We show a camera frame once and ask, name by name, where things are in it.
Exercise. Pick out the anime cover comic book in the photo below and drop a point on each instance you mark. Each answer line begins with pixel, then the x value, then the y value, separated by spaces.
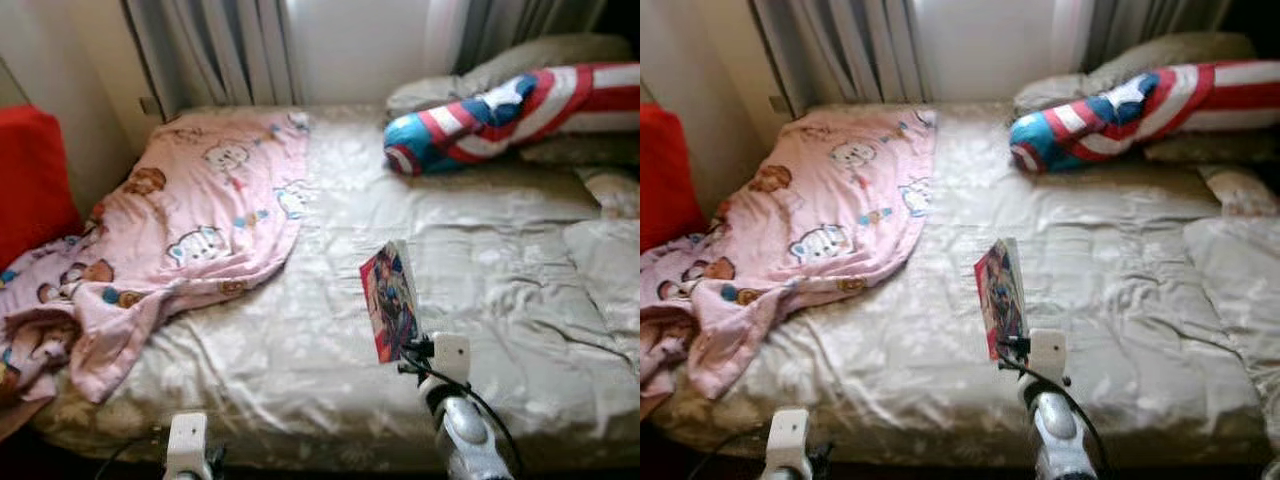
pixel 390 300
pixel 1002 298

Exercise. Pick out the large beige floral pillow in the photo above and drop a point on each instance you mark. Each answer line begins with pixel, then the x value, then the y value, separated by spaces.
pixel 1240 300
pixel 610 280

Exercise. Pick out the bed with beige floral sheet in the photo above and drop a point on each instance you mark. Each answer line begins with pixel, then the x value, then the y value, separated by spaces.
pixel 1110 300
pixel 480 300

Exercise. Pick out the pink cartoon print blanket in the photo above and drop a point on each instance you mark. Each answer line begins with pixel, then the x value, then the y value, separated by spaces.
pixel 190 220
pixel 820 215

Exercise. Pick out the small beige floral pillow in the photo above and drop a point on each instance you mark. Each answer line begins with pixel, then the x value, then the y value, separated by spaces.
pixel 1245 190
pixel 615 190

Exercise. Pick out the pale grey pillow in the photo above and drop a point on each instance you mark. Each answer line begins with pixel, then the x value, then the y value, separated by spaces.
pixel 425 95
pixel 1050 92

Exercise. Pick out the flat beige floral pillow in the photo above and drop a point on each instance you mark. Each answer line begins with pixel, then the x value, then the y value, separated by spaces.
pixel 1220 149
pixel 590 150

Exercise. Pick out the red white blue bolster pillow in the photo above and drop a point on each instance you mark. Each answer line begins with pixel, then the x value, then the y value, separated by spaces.
pixel 1170 108
pixel 540 110

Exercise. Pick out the red folded mattress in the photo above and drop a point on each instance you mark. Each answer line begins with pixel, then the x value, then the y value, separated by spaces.
pixel 35 180
pixel 668 170

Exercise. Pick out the grey curtain panel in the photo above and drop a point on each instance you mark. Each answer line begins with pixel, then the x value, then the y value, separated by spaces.
pixel 1150 22
pixel 835 48
pixel 520 25
pixel 210 50

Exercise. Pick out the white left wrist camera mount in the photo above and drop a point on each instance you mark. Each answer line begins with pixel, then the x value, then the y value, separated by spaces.
pixel 187 440
pixel 788 438

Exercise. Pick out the wall socket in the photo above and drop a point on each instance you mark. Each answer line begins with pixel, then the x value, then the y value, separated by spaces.
pixel 779 103
pixel 150 105

